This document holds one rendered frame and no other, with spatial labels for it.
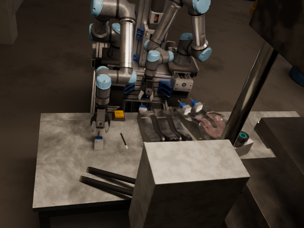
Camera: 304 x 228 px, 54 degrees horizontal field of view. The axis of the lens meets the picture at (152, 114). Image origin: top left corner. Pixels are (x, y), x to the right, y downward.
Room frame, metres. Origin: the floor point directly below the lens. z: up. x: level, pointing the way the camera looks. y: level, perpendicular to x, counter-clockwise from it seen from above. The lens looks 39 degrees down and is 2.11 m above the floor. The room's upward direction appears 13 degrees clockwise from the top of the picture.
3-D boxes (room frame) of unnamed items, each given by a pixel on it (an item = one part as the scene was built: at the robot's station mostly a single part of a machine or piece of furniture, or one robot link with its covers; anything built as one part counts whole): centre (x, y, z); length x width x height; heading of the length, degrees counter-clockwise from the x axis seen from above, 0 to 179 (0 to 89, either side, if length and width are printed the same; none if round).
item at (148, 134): (1.37, -0.12, 0.87); 0.50 x 0.26 x 0.14; 21
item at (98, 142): (1.26, 0.28, 0.83); 0.13 x 0.05 x 0.05; 15
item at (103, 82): (1.25, 0.28, 1.23); 0.09 x 0.08 x 0.11; 17
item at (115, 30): (1.93, 0.35, 1.20); 0.13 x 0.12 x 0.14; 107
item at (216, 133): (1.58, -0.41, 0.90); 0.26 x 0.18 x 0.08; 38
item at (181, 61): (2.06, -0.13, 1.09); 0.15 x 0.15 x 0.10
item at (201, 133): (1.58, -0.42, 0.85); 0.50 x 0.26 x 0.11; 38
